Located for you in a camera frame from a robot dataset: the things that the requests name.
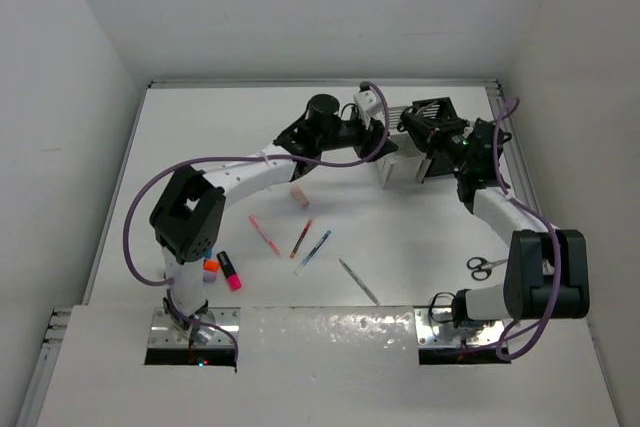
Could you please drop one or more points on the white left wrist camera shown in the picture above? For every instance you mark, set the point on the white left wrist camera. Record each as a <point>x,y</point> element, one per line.
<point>367,103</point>

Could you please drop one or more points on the black handled scissors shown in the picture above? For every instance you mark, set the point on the black handled scissors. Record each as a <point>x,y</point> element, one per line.
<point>481,269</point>
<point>423,167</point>

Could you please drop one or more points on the pink eraser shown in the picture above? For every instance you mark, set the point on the pink eraser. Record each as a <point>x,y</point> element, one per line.
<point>299,196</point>

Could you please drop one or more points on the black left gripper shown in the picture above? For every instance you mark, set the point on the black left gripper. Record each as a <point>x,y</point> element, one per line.
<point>368,136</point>

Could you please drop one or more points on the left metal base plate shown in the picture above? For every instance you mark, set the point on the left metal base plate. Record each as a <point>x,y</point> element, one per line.
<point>165,332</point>

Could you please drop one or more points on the purple highlighter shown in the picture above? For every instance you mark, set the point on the purple highlighter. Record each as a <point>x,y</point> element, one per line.
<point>209,276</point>

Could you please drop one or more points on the green pen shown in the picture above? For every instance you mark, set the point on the green pen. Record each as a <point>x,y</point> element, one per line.
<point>360,283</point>

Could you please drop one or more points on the orange capped highlighter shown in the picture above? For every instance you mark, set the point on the orange capped highlighter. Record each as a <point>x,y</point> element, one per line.
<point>211,265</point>

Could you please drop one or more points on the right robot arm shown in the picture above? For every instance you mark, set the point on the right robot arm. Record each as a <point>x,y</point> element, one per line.
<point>546,274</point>

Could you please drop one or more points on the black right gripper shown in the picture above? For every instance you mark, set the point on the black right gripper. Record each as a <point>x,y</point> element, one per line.
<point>430,132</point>

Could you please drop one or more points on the metal base plate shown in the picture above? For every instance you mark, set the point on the metal base plate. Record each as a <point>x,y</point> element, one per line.
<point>435,329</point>
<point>165,332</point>

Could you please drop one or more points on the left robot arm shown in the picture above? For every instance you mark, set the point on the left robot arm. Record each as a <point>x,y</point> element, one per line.
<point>188,215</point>

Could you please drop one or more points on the pink pen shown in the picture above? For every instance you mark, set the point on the pink pen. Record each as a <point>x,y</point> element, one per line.
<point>267,239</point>

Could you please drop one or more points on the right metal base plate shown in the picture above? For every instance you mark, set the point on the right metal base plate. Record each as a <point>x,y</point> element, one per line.
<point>435,329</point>

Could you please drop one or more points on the white slotted organizer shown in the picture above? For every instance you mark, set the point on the white slotted organizer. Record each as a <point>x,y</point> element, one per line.
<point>399,167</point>

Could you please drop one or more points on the blue ink pen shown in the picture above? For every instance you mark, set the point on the blue ink pen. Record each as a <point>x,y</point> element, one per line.
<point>312,253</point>

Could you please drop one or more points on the red ink pen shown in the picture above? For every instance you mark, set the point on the red ink pen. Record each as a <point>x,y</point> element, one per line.
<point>301,238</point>

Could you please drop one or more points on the pink highlighter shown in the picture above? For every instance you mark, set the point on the pink highlighter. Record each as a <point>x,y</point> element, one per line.
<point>233,280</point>

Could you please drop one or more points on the black slotted organizer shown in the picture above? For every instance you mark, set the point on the black slotted organizer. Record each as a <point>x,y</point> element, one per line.
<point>433,113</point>

